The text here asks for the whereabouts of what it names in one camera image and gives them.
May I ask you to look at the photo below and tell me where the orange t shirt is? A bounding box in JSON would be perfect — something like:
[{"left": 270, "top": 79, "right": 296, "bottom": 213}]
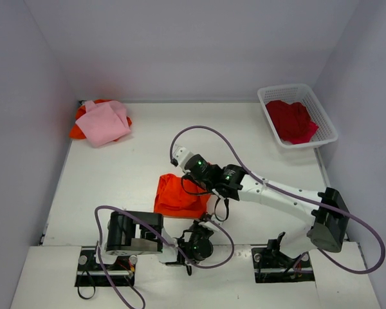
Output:
[
  {"left": 154, "top": 174, "right": 210, "bottom": 219},
  {"left": 68, "top": 98, "right": 133, "bottom": 142}
]

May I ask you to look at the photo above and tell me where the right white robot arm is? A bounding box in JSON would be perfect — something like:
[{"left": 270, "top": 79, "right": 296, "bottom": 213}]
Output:
[{"left": 181, "top": 154, "right": 349, "bottom": 265}]

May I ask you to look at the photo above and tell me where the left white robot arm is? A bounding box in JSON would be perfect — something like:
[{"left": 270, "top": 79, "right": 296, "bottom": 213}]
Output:
[{"left": 92, "top": 211, "right": 216, "bottom": 270}]

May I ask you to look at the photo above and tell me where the red t shirt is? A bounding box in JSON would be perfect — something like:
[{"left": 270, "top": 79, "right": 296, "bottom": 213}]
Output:
[{"left": 266, "top": 100, "right": 318, "bottom": 144}]

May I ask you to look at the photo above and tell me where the white plastic basket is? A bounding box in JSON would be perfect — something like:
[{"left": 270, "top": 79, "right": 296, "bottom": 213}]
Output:
[{"left": 257, "top": 84, "right": 338, "bottom": 149}]

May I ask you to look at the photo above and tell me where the pink folded t shirt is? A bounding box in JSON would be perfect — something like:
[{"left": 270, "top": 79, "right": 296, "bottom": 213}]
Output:
[{"left": 75, "top": 100, "right": 131, "bottom": 148}]

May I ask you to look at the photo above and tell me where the orange folded t shirt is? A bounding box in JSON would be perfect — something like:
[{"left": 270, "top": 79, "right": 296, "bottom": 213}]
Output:
[{"left": 68, "top": 98, "right": 133, "bottom": 142}]

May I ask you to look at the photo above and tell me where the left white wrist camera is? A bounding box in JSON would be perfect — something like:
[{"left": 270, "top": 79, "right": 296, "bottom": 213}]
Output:
[{"left": 199, "top": 216, "right": 222, "bottom": 231}]

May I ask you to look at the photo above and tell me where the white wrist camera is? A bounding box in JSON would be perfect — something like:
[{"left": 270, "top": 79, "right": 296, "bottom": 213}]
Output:
[
  {"left": 170, "top": 146, "right": 194, "bottom": 170},
  {"left": 199, "top": 216, "right": 222, "bottom": 231}
]

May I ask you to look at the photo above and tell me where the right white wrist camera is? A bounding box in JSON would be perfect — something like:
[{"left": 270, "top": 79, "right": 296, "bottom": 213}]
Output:
[{"left": 170, "top": 146, "right": 194, "bottom": 170}]

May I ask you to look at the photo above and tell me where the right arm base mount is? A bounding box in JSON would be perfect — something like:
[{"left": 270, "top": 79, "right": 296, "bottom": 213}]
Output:
[{"left": 251, "top": 232, "right": 315, "bottom": 284}]

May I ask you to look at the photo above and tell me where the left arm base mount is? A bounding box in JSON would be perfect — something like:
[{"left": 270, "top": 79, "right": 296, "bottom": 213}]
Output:
[{"left": 75, "top": 247, "right": 136, "bottom": 287}]

